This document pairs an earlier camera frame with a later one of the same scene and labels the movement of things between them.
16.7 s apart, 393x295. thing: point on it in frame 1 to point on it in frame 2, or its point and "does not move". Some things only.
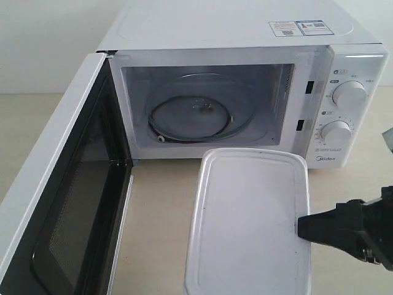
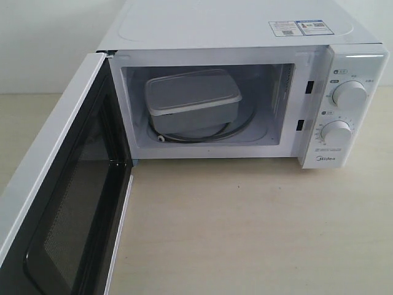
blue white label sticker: x=299 y=28 does not move
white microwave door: x=62 y=217 does not move
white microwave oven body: x=286 y=74 does not move
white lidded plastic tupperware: x=244 y=237 to x=191 y=101
